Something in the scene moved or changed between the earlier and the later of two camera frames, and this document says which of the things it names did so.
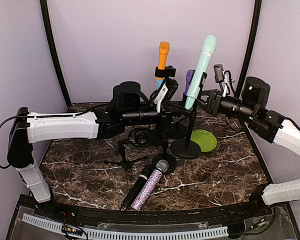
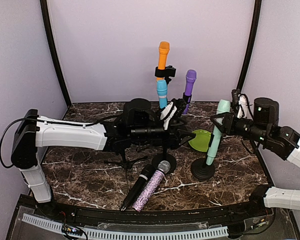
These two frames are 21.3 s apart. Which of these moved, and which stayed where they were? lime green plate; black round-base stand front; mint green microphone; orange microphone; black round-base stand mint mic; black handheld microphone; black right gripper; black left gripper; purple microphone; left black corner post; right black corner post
Moved: mint green microphone; black round-base stand mint mic; black right gripper; black left gripper
Stayed: right black corner post; purple microphone; left black corner post; lime green plate; black round-base stand front; black handheld microphone; orange microphone
